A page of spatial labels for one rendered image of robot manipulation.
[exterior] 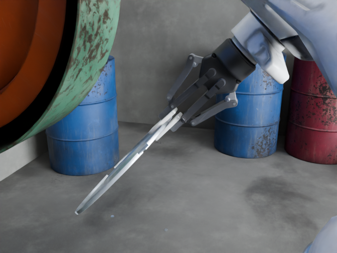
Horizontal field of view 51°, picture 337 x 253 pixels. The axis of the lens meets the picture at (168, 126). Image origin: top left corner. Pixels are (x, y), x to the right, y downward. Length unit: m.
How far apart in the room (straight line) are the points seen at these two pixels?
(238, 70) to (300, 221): 1.87
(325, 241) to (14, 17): 0.73
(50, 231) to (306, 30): 2.07
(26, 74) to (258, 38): 0.47
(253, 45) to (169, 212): 1.85
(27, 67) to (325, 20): 0.59
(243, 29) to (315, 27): 0.27
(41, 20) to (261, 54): 0.42
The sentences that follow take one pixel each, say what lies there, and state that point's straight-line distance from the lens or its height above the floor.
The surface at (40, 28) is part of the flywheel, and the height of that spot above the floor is 1.22.
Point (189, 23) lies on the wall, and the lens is 3.68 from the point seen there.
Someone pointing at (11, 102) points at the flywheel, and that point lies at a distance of 0.84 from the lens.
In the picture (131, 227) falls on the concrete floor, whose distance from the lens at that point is 2.23.
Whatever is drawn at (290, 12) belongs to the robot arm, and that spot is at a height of 1.26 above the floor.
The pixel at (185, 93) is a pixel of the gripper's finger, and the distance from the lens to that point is 0.67.
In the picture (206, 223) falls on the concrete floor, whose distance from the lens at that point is 2.26.
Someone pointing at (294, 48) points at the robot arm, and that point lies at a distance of 0.55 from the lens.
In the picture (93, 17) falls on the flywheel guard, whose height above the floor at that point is 1.25.
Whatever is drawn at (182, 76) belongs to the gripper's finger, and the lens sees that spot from 0.66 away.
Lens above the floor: 1.27
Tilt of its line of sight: 19 degrees down
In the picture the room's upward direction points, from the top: straight up
